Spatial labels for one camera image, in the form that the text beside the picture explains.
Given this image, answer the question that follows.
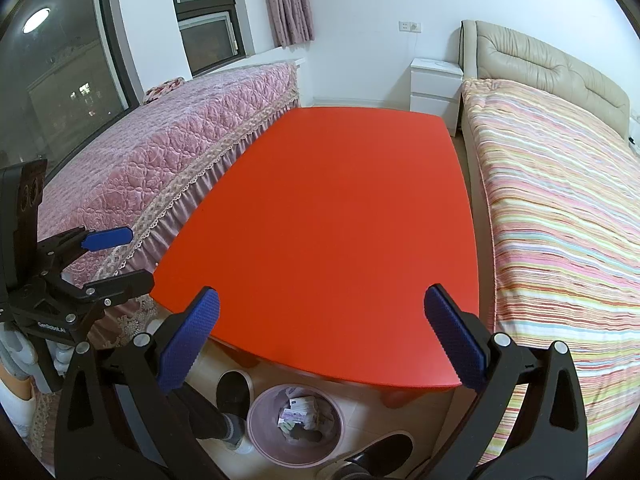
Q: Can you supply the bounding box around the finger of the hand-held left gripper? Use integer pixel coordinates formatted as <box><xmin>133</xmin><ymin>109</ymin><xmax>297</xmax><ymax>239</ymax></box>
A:
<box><xmin>55</xmin><ymin>270</ymin><xmax>155</xmax><ymax>311</ymax></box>
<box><xmin>39</xmin><ymin>226</ymin><xmax>134</xmax><ymax>274</ymax></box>

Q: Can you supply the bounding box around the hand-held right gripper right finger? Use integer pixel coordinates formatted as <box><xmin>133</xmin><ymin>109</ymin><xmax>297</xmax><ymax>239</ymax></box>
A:
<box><xmin>424</xmin><ymin>283</ymin><xmax>588</xmax><ymax>480</ymax></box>

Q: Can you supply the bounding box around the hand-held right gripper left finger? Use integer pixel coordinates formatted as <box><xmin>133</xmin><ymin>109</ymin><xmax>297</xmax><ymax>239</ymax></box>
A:
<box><xmin>52</xmin><ymin>286</ymin><xmax>236</xmax><ymax>480</ymax></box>

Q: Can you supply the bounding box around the pink trash bin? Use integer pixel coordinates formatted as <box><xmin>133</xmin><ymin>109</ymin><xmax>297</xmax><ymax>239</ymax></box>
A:
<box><xmin>246</xmin><ymin>384</ymin><xmax>345</xmax><ymax>465</ymax></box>

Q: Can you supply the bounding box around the purple printed paper packet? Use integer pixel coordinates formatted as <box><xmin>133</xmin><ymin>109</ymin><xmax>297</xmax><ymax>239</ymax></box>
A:
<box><xmin>278</xmin><ymin>396</ymin><xmax>321</xmax><ymax>429</ymax></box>

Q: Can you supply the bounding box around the black cloth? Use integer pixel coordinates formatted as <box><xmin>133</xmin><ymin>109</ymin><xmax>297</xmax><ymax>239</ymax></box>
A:
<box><xmin>290</xmin><ymin>425</ymin><xmax>323</xmax><ymax>447</ymax></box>

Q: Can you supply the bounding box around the person's left hand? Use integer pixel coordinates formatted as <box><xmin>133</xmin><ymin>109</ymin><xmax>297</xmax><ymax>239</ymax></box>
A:
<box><xmin>0</xmin><ymin>327</ymin><xmax>40</xmax><ymax>385</ymax></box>

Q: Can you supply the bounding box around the black slipper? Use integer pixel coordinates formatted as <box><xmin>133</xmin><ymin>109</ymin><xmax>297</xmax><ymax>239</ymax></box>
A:
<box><xmin>216</xmin><ymin>371</ymin><xmax>252</xmax><ymax>418</ymax></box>
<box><xmin>344</xmin><ymin>432</ymin><xmax>416</xmax><ymax>478</ymax></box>

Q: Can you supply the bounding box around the pink quilted bed cover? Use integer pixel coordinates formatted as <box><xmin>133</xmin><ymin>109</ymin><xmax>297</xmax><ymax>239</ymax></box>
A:
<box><xmin>30</xmin><ymin>60</ymin><xmax>301</xmax><ymax>351</ymax></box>

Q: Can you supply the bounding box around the striped pastel blanket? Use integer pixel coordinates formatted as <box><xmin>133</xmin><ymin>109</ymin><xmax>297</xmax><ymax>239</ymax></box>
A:
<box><xmin>460</xmin><ymin>78</ymin><xmax>640</xmax><ymax>466</ymax></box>

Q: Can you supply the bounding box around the large glass window pane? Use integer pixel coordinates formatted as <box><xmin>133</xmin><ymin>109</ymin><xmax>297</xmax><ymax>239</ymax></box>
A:
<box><xmin>0</xmin><ymin>0</ymin><xmax>143</xmax><ymax>181</ymax></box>

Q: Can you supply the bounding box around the floral cushion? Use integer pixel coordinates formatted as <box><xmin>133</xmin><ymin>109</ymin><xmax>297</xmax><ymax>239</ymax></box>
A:
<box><xmin>144</xmin><ymin>76</ymin><xmax>187</xmax><ymax>105</ymax></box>

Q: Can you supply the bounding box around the red table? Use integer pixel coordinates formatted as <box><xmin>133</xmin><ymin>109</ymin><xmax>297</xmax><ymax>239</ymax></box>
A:
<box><xmin>150</xmin><ymin>106</ymin><xmax>478</xmax><ymax>408</ymax></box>

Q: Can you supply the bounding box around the dark framed window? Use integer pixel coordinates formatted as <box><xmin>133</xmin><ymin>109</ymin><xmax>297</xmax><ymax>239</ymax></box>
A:
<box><xmin>167</xmin><ymin>0</ymin><xmax>248</xmax><ymax>78</ymax></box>

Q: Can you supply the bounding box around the white nightstand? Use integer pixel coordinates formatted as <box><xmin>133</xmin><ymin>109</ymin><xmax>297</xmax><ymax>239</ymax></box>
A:
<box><xmin>409</xmin><ymin>57</ymin><xmax>463</xmax><ymax>137</ymax></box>

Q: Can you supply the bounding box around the beige padded bed headboard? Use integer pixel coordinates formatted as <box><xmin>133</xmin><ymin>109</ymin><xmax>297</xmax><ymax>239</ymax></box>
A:
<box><xmin>460</xmin><ymin>20</ymin><xmax>631</xmax><ymax>141</ymax></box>

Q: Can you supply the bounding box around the pink curtain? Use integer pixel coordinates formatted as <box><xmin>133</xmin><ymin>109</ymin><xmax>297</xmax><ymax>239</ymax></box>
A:
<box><xmin>260</xmin><ymin>0</ymin><xmax>316</xmax><ymax>50</ymax></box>

